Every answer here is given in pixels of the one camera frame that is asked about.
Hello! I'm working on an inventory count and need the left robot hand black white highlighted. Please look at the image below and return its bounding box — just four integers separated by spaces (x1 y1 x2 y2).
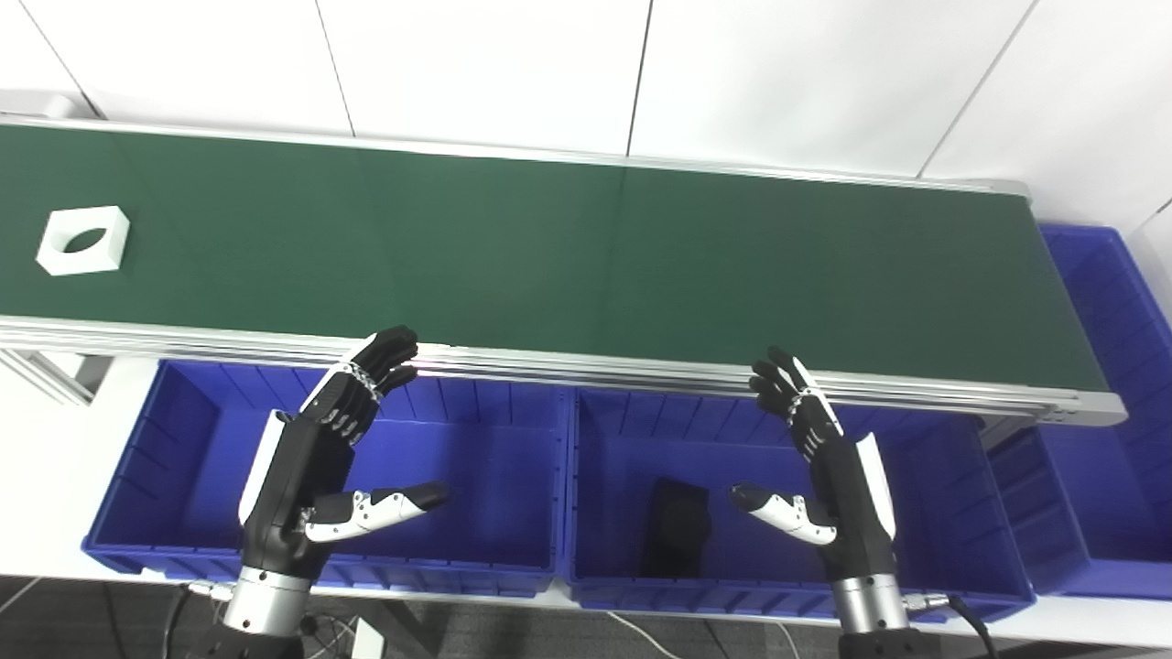
238 326 452 574

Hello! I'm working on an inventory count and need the white square part with hole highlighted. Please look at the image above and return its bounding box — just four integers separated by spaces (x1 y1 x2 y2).
36 206 131 276

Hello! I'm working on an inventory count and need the aluminium conveyor leg frame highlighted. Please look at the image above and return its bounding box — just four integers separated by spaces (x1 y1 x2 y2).
0 346 116 406

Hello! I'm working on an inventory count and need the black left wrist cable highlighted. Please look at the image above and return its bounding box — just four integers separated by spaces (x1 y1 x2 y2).
163 580 241 659

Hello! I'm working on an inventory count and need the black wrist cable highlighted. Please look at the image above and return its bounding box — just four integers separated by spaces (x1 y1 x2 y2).
163 580 241 659
902 592 1001 659

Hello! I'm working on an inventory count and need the black block part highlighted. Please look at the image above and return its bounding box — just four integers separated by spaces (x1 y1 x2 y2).
638 476 711 580

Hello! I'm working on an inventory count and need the blue plastic bin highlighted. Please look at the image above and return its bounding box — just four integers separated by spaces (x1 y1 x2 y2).
987 224 1172 601
81 359 570 600
560 389 1037 625

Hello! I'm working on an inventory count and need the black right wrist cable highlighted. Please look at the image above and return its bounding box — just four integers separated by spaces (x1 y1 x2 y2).
902 592 1001 659

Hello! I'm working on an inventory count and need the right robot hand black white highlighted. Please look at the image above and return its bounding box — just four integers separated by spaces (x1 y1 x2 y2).
730 346 900 579

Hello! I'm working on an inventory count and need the thin white cable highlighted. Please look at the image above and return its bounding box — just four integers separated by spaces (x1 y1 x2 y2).
606 610 684 659

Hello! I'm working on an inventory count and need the green conveyor belt aluminium frame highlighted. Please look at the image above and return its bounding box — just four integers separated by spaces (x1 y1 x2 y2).
0 114 1129 427

